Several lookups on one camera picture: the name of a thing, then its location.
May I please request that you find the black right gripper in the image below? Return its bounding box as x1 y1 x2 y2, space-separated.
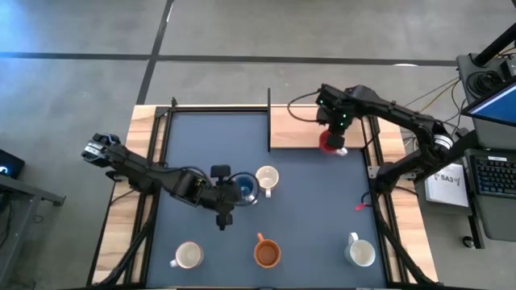
317 107 352 150

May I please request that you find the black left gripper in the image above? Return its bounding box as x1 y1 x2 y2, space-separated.
200 179 244 232

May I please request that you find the red white patterned mug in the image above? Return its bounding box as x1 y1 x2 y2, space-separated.
318 129 349 158

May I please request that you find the blue ceramic mug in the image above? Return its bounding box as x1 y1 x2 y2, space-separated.
232 172 260 207

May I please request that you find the white ceramic mug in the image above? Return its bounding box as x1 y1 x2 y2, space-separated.
169 240 205 270

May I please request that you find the wooden shelf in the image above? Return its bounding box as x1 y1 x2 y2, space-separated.
268 105 366 150

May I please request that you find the orange faceted mug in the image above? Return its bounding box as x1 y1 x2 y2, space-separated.
253 232 282 269

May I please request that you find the blue-grey table mat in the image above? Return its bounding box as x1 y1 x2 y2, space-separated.
145 111 389 289

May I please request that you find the black upright divider bar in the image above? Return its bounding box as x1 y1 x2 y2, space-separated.
266 87 272 153

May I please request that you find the pale grey ceramic mug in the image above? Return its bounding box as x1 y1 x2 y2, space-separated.
343 231 377 268

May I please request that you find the white paper sheet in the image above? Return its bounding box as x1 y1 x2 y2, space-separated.
424 162 471 209

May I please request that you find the black keyboard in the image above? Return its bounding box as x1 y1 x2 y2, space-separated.
469 154 516 199

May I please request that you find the laptop and keyboard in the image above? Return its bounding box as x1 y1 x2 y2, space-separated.
455 51 516 242

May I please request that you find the black pole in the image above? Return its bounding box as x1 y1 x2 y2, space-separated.
472 24 516 68

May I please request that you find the grey side desk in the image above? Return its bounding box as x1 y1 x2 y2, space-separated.
0 172 68 283

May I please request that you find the black device with screen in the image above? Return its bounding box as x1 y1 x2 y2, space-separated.
0 147 26 181

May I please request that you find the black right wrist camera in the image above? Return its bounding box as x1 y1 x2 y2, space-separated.
316 83 338 110

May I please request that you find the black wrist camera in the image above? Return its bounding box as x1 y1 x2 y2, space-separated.
210 164 232 181
316 83 338 110

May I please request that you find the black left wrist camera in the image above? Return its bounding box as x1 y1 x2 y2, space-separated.
210 164 232 181

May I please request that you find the black camera cable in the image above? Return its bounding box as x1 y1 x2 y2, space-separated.
177 165 214 183
286 90 323 124

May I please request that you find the red black cable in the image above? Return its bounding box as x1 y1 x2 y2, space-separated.
354 191 374 213

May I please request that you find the black table frame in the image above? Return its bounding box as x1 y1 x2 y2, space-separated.
86 96 440 290

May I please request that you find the coiled black cable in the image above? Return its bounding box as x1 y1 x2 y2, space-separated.
466 68 504 97

